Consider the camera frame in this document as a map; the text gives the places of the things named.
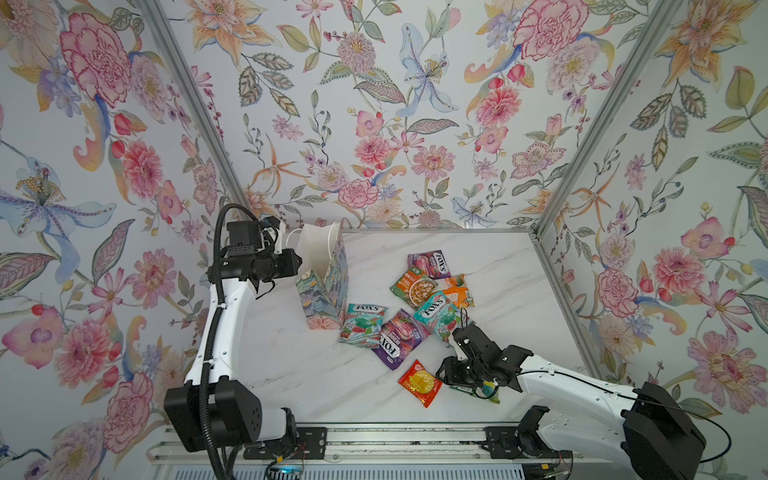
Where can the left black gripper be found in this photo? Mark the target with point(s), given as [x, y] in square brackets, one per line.
[290, 263]

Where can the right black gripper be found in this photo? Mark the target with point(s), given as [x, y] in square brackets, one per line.
[448, 373]

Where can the red snack pack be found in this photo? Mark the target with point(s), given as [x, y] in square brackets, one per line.
[421, 383]

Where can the teal Fox's blossom candy pack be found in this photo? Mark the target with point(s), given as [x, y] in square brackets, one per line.
[441, 317]

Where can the floral paper gift bag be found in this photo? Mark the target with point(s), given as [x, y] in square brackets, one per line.
[323, 278]

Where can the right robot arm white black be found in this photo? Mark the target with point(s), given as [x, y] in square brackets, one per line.
[643, 429]

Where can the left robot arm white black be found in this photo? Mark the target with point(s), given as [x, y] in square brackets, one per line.
[212, 408]

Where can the purple Fox's berries candy pack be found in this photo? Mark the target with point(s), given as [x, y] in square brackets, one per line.
[399, 337]

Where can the green orange noodle snack pack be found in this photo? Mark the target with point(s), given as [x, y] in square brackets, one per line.
[414, 287]

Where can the small purple Fox's candy pack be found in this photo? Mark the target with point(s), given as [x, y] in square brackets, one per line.
[433, 263]

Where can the teal Fox's candy pack left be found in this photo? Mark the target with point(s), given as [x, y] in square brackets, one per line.
[362, 325]

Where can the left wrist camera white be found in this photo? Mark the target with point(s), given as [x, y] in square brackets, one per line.
[273, 231]

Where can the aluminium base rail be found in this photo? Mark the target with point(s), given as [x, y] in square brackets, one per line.
[444, 443]

